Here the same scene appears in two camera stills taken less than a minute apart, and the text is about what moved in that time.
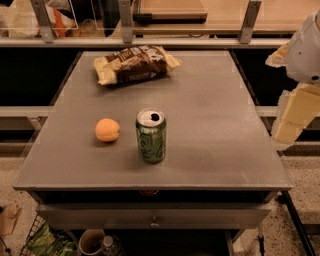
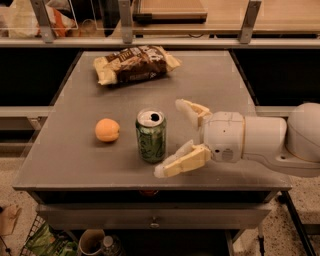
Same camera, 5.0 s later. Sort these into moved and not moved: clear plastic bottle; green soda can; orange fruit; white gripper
Moved: white gripper
Not moved: green soda can; orange fruit; clear plastic bottle
